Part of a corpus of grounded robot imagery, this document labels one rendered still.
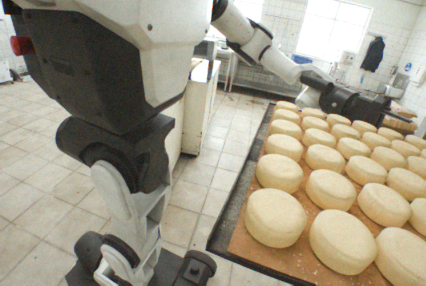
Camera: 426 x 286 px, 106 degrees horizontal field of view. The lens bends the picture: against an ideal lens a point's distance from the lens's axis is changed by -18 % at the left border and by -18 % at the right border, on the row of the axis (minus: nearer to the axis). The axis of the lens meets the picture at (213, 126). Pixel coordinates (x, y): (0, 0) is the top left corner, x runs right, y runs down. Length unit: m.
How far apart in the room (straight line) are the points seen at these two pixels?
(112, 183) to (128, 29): 0.28
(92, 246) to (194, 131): 1.24
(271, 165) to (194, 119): 1.61
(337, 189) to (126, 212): 0.38
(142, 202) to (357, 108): 0.59
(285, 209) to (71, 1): 0.27
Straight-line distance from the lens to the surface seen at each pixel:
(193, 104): 1.75
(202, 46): 1.71
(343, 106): 0.57
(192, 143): 1.94
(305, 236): 0.19
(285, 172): 0.22
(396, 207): 0.26
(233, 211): 0.19
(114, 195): 0.43
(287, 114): 0.39
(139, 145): 0.35
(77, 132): 0.46
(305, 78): 0.63
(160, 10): 0.26
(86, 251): 1.11
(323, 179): 0.23
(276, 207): 0.17
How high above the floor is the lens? 1.27
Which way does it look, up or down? 27 degrees down
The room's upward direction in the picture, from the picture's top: 9 degrees clockwise
